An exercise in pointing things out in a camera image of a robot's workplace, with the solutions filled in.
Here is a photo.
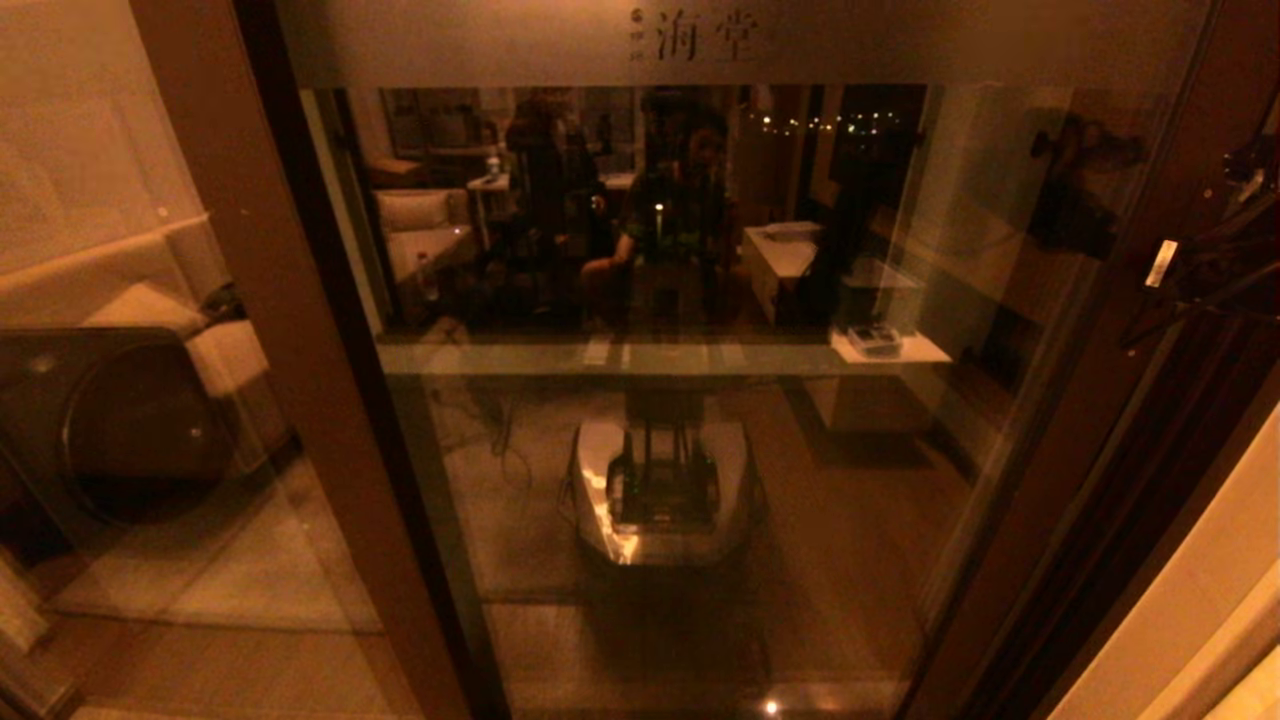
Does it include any dark brown door jamb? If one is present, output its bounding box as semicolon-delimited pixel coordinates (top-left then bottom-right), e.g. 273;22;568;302
1000;320;1280;720

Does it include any brown framed glass sliding door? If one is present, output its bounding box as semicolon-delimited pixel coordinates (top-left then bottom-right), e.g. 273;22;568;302
240;0;1280;720

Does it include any grey sofa with light cushions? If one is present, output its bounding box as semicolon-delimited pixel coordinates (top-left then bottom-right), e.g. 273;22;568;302
0;215;296;481

